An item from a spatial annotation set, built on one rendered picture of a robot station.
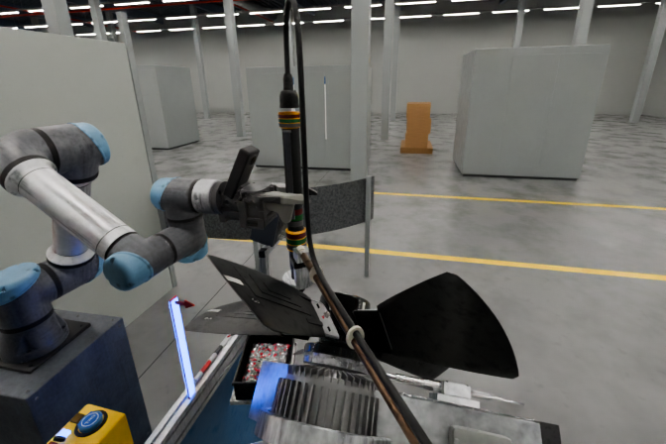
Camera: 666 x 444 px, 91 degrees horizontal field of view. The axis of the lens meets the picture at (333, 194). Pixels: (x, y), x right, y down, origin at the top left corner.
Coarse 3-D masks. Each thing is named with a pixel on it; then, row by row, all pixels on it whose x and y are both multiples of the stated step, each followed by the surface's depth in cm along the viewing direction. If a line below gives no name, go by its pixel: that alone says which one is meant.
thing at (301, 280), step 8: (296, 248) 67; (296, 256) 65; (296, 264) 66; (288, 272) 75; (296, 272) 68; (304, 272) 69; (288, 280) 71; (296, 280) 69; (304, 280) 69; (296, 288) 70
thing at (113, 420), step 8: (88, 408) 69; (96, 408) 69; (104, 408) 69; (104, 416) 67; (112, 416) 67; (120, 416) 67; (72, 424) 66; (104, 424) 66; (112, 424) 66; (120, 424) 67; (128, 424) 69; (72, 432) 64; (80, 432) 64; (88, 432) 64; (96, 432) 64; (104, 432) 64; (112, 432) 65; (120, 432) 67; (128, 432) 69; (72, 440) 63; (80, 440) 63; (88, 440) 63; (96, 440) 63; (104, 440) 63; (112, 440) 65; (120, 440) 67; (128, 440) 69
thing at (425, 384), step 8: (392, 376) 71; (400, 376) 71; (408, 376) 71; (408, 384) 70; (416, 384) 70; (424, 384) 70; (432, 384) 70; (440, 384) 71; (472, 392) 71; (480, 392) 71; (488, 400) 71; (504, 400) 71
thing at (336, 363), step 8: (304, 360) 69; (312, 360) 67; (320, 360) 66; (328, 360) 66; (336, 360) 65; (344, 360) 67; (336, 368) 70; (344, 368) 65; (352, 368) 66; (360, 368) 67
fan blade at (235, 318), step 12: (204, 312) 84; (216, 312) 83; (228, 312) 82; (240, 312) 81; (192, 324) 76; (204, 324) 76; (216, 324) 76; (228, 324) 76; (240, 324) 76; (252, 324) 76
